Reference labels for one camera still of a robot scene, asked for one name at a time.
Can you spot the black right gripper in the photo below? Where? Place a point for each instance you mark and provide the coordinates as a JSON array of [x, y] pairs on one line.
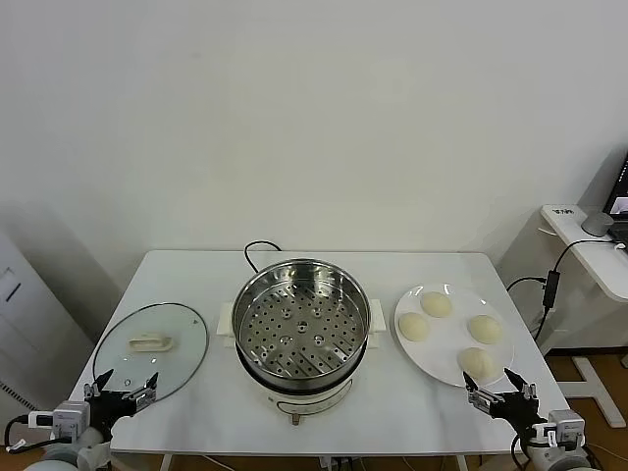
[[515, 409]]

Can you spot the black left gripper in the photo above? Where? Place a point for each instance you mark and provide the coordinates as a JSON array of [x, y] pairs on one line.
[[110, 407]]

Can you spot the round glass pot lid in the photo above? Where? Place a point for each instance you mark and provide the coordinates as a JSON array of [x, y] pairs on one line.
[[118, 353]]

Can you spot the white steamed baozi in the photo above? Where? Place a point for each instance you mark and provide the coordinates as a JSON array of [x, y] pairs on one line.
[[413, 328], [486, 328], [476, 364], [435, 304]]

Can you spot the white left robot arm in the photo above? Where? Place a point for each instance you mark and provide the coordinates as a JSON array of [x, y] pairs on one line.
[[73, 454]]

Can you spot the perforated steel steamer basket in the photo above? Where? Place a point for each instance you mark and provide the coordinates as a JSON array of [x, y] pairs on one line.
[[299, 353]]

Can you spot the white round plate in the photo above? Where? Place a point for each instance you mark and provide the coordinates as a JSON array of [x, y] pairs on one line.
[[441, 353]]

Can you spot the white table leg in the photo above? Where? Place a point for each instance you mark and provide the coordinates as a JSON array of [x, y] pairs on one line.
[[461, 463], [166, 462]]

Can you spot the white side desk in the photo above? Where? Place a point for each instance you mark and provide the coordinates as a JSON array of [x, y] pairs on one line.
[[593, 275]]

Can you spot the white power strip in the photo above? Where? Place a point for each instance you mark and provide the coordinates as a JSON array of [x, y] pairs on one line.
[[336, 462]]

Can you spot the cream electric cooker base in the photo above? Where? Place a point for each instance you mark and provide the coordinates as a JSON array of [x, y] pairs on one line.
[[304, 404]]

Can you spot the grey round desk gadget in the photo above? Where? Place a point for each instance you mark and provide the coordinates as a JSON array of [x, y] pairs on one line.
[[597, 225]]

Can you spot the dark laptop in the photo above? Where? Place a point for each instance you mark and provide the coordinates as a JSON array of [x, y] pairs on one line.
[[619, 196]]

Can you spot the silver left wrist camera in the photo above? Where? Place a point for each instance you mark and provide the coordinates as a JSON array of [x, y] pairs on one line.
[[71, 419]]

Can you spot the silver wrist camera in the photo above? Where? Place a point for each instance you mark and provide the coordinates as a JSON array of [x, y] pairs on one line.
[[566, 429], [71, 419]]

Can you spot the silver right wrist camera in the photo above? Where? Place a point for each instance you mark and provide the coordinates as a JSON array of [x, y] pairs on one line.
[[566, 429]]

